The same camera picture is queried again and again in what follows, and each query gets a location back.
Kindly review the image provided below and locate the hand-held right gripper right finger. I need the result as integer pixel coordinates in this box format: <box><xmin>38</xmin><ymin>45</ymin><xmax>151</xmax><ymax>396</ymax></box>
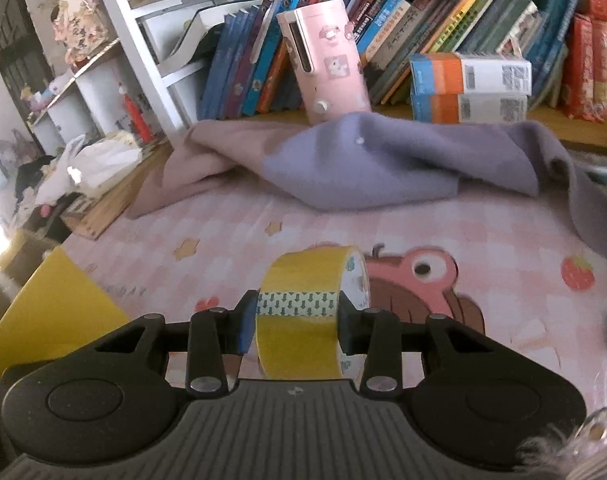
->
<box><xmin>336</xmin><ymin>304</ymin><xmax>494</xmax><ymax>397</ymax></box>

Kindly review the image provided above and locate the dark cloth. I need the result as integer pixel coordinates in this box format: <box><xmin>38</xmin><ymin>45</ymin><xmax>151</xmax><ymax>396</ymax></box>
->
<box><xmin>16</xmin><ymin>155</ymin><xmax>59</xmax><ymax>201</ymax></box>

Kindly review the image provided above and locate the orange blue white carton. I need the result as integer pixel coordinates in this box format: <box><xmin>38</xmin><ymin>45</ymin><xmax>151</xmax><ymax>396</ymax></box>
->
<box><xmin>409</xmin><ymin>52</ymin><xmax>533</xmax><ymax>97</ymax></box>

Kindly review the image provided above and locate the pink white ornament figure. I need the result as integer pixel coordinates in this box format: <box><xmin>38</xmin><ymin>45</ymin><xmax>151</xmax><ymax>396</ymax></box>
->
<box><xmin>50</xmin><ymin>0</ymin><xmax>109</xmax><ymax>68</ymax></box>

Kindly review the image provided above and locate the grey fluffy cloth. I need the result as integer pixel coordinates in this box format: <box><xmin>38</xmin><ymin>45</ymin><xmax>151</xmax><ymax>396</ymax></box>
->
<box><xmin>518</xmin><ymin>407</ymin><xmax>607</xmax><ymax>480</ymax></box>

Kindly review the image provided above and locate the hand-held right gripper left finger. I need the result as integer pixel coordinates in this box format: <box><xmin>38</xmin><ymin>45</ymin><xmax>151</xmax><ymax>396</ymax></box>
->
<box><xmin>90</xmin><ymin>290</ymin><xmax>259</xmax><ymax>398</ymax></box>

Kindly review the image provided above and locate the pink checkered printed desk mat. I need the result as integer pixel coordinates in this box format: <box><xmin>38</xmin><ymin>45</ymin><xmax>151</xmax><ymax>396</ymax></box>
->
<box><xmin>60</xmin><ymin>180</ymin><xmax>607</xmax><ymax>441</ymax></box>

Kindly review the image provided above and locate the white plastic bag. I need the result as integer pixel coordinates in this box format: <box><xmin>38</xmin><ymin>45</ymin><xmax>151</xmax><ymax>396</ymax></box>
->
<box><xmin>36</xmin><ymin>130</ymin><xmax>144</xmax><ymax>206</ymax></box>

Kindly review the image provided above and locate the white shelf unit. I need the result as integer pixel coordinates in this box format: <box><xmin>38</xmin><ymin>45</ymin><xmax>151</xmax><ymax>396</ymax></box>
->
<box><xmin>26</xmin><ymin>0</ymin><xmax>284</xmax><ymax>161</ymax></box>

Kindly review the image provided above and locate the yellow cardboard box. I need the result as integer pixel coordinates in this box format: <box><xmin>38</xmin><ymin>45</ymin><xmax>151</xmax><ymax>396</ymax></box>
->
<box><xmin>0</xmin><ymin>230</ymin><xmax>134</xmax><ymax>381</ymax></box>

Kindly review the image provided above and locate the purple and mauve cloth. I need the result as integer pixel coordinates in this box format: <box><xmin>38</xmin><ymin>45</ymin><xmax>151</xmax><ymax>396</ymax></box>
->
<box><xmin>128</xmin><ymin>112</ymin><xmax>607</xmax><ymax>261</ymax></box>

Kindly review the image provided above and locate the red bottle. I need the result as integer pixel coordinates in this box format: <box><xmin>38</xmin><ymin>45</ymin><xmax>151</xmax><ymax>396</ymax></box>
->
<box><xmin>116</xmin><ymin>82</ymin><xmax>154</xmax><ymax>143</ymax></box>

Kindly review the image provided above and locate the row of leaning books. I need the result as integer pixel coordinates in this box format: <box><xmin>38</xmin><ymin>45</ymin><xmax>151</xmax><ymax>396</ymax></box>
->
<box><xmin>198</xmin><ymin>0</ymin><xmax>584</xmax><ymax>121</ymax></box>

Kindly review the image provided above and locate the pink rounded box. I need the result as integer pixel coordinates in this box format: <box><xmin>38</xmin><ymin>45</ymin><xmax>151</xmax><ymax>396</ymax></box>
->
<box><xmin>276</xmin><ymin>0</ymin><xmax>371</xmax><ymax>126</ymax></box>

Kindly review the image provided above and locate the red boxed book set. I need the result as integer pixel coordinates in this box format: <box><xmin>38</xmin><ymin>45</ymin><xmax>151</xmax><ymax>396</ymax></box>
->
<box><xmin>561</xmin><ymin>0</ymin><xmax>607</xmax><ymax>123</ymax></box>

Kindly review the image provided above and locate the yellow tape roll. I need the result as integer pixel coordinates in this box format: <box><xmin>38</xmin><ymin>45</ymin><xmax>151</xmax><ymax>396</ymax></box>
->
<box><xmin>254</xmin><ymin>246</ymin><xmax>371</xmax><ymax>381</ymax></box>

